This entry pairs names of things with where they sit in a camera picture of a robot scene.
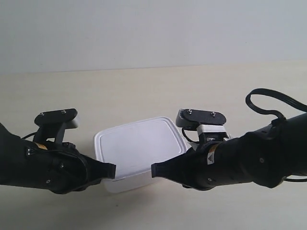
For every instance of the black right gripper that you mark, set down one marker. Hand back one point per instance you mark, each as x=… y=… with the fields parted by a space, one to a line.
x=215 y=163

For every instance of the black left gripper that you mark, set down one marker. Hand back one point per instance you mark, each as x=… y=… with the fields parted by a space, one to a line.
x=60 y=169

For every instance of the white lidded plastic container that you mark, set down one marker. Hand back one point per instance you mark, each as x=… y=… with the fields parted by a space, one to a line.
x=134 y=147

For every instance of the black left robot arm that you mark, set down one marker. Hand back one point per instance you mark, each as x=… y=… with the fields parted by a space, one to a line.
x=11 y=153

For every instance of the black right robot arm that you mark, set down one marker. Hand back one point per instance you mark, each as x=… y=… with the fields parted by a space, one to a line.
x=267 y=157

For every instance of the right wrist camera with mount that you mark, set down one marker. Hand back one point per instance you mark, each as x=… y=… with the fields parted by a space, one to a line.
x=209 y=125

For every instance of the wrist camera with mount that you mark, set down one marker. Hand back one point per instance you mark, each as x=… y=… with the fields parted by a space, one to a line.
x=209 y=125
x=52 y=124

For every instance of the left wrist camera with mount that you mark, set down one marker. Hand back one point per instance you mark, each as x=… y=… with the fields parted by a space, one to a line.
x=52 y=124

